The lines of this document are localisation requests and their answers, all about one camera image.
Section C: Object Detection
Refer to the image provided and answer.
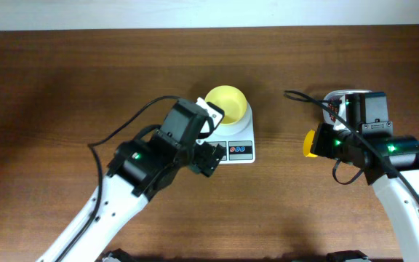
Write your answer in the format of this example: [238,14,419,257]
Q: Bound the right black cable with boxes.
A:
[283,90,419,248]

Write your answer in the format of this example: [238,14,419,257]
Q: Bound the clear plastic container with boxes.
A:
[322,90,370,130]

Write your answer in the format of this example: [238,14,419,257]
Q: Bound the red beans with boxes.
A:
[327,97,342,124]

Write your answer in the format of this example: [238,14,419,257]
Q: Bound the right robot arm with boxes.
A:
[303,90,419,261]

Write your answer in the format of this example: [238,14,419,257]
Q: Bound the left black cable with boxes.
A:
[53,95,216,262]

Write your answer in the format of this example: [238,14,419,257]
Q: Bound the yellow plastic measuring scoop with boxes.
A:
[303,130,317,158]

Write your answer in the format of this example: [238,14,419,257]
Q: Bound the black cable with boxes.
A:
[53,95,216,262]
[283,90,419,248]

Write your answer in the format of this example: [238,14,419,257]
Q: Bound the pale yellow plastic bowl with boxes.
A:
[204,85,247,125]

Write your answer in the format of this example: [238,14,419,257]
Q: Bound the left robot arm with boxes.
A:
[39,98,226,261]

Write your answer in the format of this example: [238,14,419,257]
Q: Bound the white digital kitchen scale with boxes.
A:
[196,103,256,164]

